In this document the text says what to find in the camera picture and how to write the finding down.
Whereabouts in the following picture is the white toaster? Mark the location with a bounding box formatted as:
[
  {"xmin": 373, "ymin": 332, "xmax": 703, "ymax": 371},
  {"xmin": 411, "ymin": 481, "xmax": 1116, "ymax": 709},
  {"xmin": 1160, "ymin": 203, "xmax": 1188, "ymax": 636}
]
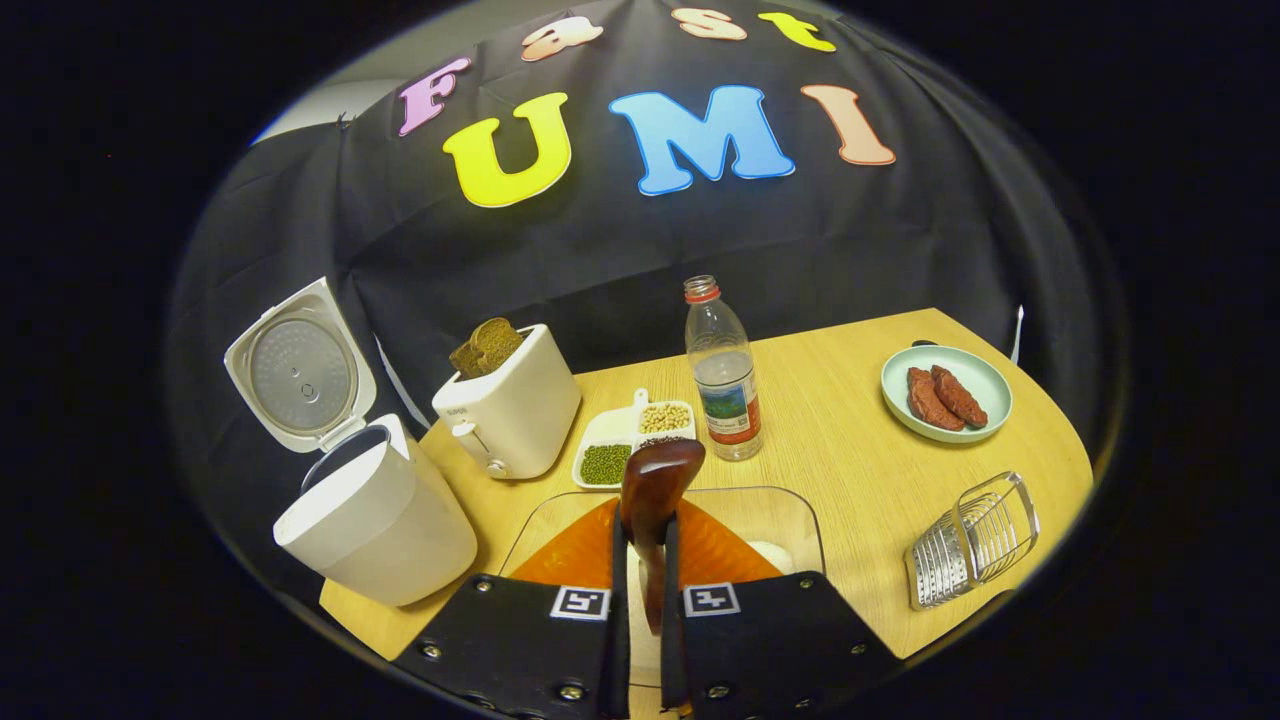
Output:
[{"xmin": 432, "ymin": 323, "xmax": 583, "ymax": 481}]

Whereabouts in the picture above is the white rice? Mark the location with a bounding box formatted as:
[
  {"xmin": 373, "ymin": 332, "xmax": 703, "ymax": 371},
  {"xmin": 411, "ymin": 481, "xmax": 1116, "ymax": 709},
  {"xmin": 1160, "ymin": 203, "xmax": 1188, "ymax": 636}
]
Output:
[{"xmin": 745, "ymin": 540, "xmax": 798, "ymax": 577}]

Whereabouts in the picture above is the brown wooden spoon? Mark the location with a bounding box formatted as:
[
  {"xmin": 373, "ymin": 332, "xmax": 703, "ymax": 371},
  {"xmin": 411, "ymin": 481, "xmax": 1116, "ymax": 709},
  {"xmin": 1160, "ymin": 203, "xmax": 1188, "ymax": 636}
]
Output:
[{"xmin": 620, "ymin": 437, "xmax": 707, "ymax": 636}]

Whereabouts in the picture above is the white divided bean dish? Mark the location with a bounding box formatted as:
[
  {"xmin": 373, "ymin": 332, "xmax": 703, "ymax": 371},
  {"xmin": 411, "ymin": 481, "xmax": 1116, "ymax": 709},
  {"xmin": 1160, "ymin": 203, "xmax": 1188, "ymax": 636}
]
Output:
[{"xmin": 572, "ymin": 388, "xmax": 698, "ymax": 491}]

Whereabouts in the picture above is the brown bread slice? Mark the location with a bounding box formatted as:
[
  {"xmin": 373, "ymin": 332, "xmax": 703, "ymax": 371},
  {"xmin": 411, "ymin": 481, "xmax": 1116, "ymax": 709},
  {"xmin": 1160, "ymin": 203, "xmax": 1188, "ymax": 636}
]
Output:
[{"xmin": 449, "ymin": 317, "xmax": 524, "ymax": 380}]

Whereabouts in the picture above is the metal wire chopstick holder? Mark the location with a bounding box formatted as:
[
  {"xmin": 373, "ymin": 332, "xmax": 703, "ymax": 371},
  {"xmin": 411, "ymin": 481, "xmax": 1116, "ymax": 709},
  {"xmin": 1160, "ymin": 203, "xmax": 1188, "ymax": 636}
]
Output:
[{"xmin": 904, "ymin": 471, "xmax": 1041, "ymax": 611}]

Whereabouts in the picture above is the clear glass container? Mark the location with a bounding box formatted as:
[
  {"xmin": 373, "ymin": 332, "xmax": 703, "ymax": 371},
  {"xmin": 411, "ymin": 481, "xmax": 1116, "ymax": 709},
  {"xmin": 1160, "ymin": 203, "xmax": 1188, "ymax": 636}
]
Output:
[{"xmin": 497, "ymin": 486, "xmax": 827, "ymax": 691}]

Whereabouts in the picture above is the white rice cooker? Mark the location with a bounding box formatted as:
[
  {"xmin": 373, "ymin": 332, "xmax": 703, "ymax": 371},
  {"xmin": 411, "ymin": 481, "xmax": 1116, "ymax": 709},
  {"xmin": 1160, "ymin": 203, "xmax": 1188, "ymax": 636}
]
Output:
[{"xmin": 224, "ymin": 277, "xmax": 479, "ymax": 608}]

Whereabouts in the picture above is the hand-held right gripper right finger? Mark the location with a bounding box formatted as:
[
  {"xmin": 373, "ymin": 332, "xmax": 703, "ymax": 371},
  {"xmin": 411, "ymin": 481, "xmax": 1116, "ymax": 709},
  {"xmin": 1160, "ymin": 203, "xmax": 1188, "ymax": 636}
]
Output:
[{"xmin": 660, "ymin": 498, "xmax": 906, "ymax": 720}]

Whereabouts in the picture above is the pale green plate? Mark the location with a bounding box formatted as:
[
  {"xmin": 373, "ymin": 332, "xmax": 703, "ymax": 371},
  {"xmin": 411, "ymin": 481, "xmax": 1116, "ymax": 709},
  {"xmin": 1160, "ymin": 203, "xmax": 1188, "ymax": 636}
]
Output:
[{"xmin": 881, "ymin": 345, "xmax": 1014, "ymax": 444}]

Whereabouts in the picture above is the clear plastic water bottle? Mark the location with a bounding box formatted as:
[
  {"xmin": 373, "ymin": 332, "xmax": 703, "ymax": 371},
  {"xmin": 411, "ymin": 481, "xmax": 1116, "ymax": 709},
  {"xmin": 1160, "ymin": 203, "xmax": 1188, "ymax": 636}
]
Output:
[{"xmin": 684, "ymin": 275, "xmax": 763, "ymax": 462}]

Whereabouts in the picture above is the red-brown meat piece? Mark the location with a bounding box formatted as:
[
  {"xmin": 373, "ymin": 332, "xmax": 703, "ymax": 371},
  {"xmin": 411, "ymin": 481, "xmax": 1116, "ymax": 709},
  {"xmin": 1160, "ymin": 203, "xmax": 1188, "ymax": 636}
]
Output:
[
  {"xmin": 907, "ymin": 367, "xmax": 966, "ymax": 432},
  {"xmin": 931, "ymin": 365, "xmax": 989, "ymax": 429}
]

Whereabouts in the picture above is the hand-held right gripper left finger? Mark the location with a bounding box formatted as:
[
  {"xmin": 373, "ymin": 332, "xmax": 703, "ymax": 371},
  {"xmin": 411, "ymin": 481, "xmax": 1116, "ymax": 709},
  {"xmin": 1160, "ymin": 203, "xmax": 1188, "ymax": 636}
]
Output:
[{"xmin": 392, "ymin": 498, "xmax": 633, "ymax": 720}]

